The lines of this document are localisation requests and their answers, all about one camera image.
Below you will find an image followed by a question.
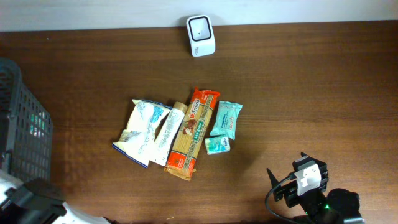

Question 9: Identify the red spaghetti packet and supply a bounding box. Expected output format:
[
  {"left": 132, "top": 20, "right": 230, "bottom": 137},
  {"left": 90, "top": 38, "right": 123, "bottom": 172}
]
[{"left": 165, "top": 89, "right": 221, "bottom": 180}]

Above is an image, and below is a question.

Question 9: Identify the grey plastic mesh basket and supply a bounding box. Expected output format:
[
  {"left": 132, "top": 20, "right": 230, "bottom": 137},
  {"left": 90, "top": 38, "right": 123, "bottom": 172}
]
[{"left": 1, "top": 58, "right": 53, "bottom": 182}]

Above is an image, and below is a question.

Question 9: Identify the mint green wet wipes pack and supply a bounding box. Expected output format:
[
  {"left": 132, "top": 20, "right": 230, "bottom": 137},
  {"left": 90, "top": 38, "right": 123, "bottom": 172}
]
[{"left": 210, "top": 101, "right": 243, "bottom": 140}]

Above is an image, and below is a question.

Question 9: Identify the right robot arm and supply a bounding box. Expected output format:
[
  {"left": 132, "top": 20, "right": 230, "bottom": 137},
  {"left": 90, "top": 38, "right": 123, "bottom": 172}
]
[{"left": 264, "top": 152, "right": 365, "bottom": 224}]

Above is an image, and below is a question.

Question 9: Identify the white tube with beige cap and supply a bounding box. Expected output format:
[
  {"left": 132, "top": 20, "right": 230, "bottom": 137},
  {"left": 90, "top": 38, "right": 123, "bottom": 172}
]
[{"left": 149, "top": 102, "right": 188, "bottom": 166}]

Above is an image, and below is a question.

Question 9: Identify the small teal tissue pack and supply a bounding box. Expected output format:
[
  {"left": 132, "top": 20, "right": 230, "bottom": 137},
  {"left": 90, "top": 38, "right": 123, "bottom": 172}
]
[{"left": 205, "top": 136, "right": 231, "bottom": 155}]

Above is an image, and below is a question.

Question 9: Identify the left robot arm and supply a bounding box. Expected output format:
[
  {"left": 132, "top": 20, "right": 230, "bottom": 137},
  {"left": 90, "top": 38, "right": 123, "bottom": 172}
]
[{"left": 1, "top": 170, "right": 113, "bottom": 224}]

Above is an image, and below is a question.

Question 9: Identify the white barcode scanner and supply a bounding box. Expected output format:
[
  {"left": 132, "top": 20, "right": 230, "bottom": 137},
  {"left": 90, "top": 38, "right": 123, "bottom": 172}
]
[{"left": 186, "top": 15, "right": 216, "bottom": 57}]

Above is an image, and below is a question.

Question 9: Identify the black right camera cable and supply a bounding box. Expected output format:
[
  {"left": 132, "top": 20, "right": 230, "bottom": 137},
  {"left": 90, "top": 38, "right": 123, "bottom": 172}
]
[{"left": 264, "top": 174, "right": 299, "bottom": 224}]

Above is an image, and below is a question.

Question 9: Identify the white blue printed bag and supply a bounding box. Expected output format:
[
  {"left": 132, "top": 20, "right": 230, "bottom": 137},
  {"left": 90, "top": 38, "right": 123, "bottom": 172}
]
[{"left": 112, "top": 99, "right": 172, "bottom": 168}]

